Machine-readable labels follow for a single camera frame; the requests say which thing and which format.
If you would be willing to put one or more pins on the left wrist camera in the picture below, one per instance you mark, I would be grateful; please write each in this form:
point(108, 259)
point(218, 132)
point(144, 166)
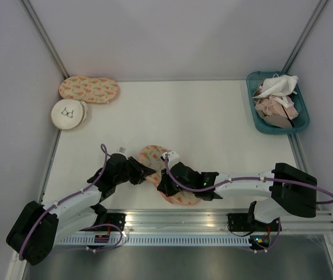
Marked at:
point(122, 150)

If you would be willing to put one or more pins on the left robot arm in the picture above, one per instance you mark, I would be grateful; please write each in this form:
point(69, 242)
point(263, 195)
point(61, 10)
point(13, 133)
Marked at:
point(40, 227)

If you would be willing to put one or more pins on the round cream laundry bag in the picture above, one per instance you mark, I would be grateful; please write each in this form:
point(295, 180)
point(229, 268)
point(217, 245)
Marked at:
point(68, 114)

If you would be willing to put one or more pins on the left aluminium frame post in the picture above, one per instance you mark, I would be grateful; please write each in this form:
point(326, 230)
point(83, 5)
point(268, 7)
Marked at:
point(45, 38)

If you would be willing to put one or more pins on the floral mesh laundry bag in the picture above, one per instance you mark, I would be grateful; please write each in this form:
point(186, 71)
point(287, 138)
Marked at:
point(150, 156)

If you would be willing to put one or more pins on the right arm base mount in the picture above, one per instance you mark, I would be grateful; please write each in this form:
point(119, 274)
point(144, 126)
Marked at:
point(239, 223)

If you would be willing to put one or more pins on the pink bra in basket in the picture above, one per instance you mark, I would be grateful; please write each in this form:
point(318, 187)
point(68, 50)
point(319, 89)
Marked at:
point(276, 106)

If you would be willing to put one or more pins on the aluminium front rail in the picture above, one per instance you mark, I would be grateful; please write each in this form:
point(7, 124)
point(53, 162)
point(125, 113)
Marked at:
point(211, 221)

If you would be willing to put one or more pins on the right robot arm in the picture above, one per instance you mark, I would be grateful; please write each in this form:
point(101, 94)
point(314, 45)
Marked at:
point(285, 190)

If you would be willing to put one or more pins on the white slotted cable duct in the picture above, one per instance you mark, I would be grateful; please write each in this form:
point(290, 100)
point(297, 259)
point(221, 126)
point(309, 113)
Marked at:
point(81, 239)

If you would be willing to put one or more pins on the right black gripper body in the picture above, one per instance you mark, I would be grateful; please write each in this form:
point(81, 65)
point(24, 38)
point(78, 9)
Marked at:
point(170, 187)

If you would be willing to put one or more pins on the aluminium frame post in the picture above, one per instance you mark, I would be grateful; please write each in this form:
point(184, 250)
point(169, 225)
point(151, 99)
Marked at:
point(45, 38)
point(307, 30)

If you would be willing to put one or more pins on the right aluminium frame post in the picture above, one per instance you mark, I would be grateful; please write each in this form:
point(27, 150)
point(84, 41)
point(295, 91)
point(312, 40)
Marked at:
point(307, 30)

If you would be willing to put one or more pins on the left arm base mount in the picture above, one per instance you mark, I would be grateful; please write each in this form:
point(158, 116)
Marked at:
point(108, 222)

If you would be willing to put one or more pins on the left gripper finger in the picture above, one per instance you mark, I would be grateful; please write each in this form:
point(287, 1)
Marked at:
point(143, 170)
point(138, 179)

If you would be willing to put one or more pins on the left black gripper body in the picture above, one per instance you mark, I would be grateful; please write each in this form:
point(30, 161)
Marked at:
point(131, 170)

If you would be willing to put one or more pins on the white bra in basket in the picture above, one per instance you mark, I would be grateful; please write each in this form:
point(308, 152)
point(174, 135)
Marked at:
point(279, 86)

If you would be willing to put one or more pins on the taupe bra in basket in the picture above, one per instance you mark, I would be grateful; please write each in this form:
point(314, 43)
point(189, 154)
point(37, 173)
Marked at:
point(278, 121)

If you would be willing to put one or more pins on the teal plastic basket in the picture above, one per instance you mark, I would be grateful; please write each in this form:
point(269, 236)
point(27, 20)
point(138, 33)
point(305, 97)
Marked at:
point(300, 123)

